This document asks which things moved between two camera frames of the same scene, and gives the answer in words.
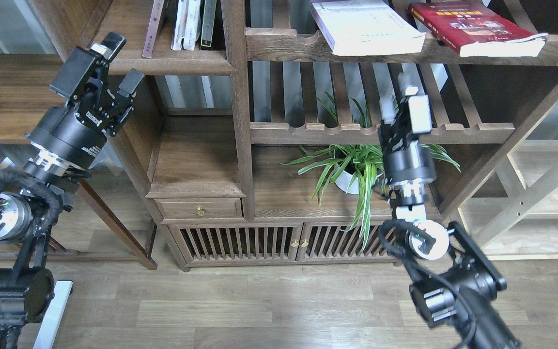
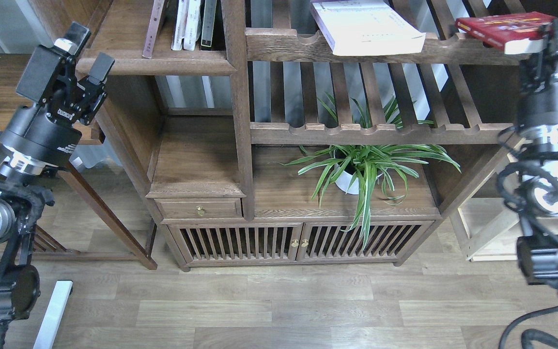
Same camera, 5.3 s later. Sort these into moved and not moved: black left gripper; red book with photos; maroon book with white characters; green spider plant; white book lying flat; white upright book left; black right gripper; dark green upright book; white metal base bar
Moved: black left gripper; red book with photos; black right gripper
Not moved: dark green upright book; maroon book with white characters; green spider plant; white metal base bar; white book lying flat; white upright book left
